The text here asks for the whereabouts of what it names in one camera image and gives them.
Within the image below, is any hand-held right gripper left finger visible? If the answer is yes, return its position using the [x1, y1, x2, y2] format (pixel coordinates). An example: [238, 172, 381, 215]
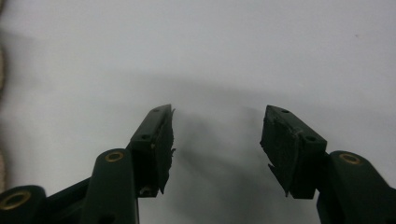
[129, 104, 176, 199]

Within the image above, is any white table mat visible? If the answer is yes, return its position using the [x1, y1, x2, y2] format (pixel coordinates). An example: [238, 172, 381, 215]
[0, 0, 396, 224]

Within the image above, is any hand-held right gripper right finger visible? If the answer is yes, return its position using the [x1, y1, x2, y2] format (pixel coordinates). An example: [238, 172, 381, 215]
[260, 105, 328, 200]

